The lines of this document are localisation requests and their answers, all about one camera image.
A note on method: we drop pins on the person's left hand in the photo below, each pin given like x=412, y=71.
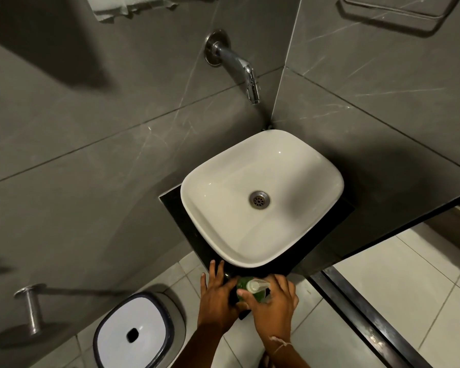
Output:
x=216, y=302

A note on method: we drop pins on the person's right hand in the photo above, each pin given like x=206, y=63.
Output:
x=272, y=314

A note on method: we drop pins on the person's right thumb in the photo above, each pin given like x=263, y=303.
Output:
x=247, y=298

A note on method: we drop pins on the person's left middle finger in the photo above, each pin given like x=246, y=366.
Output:
x=221, y=274

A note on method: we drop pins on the person's left little finger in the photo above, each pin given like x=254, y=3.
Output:
x=204, y=287

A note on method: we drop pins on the green soap pump bottle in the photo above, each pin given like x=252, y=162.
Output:
x=249, y=285

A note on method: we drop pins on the person's left forearm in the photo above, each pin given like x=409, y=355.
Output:
x=205, y=346

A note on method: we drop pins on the person's right forearm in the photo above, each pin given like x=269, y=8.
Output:
x=281, y=354

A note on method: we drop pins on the black stone counter slab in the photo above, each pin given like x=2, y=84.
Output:
x=199, y=237

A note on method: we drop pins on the white ceramic sink basin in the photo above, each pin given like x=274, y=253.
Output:
x=222, y=210

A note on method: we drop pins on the metal sink drain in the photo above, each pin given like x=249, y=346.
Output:
x=259, y=198

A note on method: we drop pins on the white lidded trash bin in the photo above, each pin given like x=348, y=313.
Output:
x=132, y=333

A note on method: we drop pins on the black door threshold strip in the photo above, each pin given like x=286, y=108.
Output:
x=352, y=314

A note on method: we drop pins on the chrome toilet paper holder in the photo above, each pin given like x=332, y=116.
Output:
x=31, y=306

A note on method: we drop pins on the white towel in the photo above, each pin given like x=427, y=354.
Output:
x=126, y=4

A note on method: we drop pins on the chrome wall faucet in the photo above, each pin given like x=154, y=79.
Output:
x=235, y=63

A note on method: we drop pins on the chrome towel rail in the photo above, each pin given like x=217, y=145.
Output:
x=402, y=13

